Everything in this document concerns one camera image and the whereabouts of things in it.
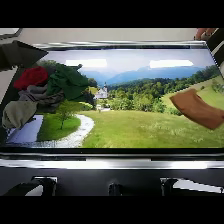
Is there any brown garment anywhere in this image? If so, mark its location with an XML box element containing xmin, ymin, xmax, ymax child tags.
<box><xmin>168</xmin><ymin>87</ymin><xmax>224</xmax><ymax>131</ymax></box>

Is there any red garment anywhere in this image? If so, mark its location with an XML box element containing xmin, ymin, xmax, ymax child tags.
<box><xmin>13</xmin><ymin>65</ymin><xmax>50</xmax><ymax>91</ymax></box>

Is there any green garment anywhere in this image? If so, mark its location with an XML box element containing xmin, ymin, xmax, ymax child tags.
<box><xmin>45</xmin><ymin>62</ymin><xmax>91</xmax><ymax>102</ymax></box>

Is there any dark grey garment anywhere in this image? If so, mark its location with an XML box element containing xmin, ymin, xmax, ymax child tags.
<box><xmin>17</xmin><ymin>84</ymin><xmax>65</xmax><ymax>115</ymax></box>

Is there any person's hand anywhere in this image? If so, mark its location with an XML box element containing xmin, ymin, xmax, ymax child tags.
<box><xmin>194</xmin><ymin>28</ymin><xmax>218</xmax><ymax>41</ymax></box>

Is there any light grey garment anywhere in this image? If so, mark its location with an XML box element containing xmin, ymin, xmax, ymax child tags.
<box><xmin>1</xmin><ymin>99</ymin><xmax>40</xmax><ymax>130</ymax></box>

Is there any black garment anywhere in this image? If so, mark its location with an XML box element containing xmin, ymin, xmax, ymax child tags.
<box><xmin>0</xmin><ymin>39</ymin><xmax>50</xmax><ymax>72</ymax></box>

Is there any silver frame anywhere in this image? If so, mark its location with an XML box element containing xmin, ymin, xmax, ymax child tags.
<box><xmin>0</xmin><ymin>40</ymin><xmax>224</xmax><ymax>197</ymax></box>

